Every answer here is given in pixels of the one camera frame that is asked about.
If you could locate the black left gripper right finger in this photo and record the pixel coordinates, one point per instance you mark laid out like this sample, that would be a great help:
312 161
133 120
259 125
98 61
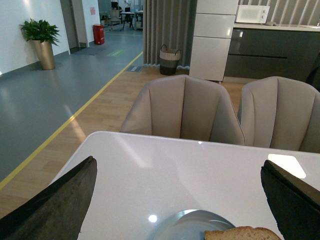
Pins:
294 204

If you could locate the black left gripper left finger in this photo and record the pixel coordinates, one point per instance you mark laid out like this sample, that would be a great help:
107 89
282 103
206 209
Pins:
58 211

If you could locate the slice of brown bread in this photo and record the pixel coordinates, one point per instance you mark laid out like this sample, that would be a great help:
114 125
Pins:
241 233

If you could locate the light blue round plate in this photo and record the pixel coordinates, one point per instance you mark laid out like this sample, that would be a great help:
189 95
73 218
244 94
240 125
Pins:
191 224

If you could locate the right beige upholstered chair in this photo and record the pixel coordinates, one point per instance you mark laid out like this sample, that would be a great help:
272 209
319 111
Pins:
280 113

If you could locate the beige upholstered chair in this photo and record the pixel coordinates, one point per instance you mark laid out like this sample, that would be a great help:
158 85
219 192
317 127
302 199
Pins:
280 113
184 107

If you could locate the left beige upholstered chair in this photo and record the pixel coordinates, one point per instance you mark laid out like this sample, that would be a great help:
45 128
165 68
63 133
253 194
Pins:
184 107

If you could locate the grey kitchen counter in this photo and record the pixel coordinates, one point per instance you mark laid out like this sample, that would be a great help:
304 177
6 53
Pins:
266 51

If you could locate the gold plant pot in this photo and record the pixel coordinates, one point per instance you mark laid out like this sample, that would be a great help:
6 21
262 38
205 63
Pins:
45 54

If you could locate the green potted plant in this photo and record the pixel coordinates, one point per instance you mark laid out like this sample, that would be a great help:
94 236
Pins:
40 30

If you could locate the red bin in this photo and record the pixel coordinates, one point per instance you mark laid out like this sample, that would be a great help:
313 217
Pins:
98 34

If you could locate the woven striped basket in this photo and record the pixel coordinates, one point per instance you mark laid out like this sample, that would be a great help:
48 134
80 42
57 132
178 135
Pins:
168 60

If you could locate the white microwave oven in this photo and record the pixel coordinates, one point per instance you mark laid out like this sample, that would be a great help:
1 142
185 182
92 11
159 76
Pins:
252 14

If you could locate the white tall cabinet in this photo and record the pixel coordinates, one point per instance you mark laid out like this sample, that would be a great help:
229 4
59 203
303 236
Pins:
214 21

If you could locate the grey pleated curtain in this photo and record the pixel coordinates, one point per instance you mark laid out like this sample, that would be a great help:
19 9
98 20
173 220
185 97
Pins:
170 23

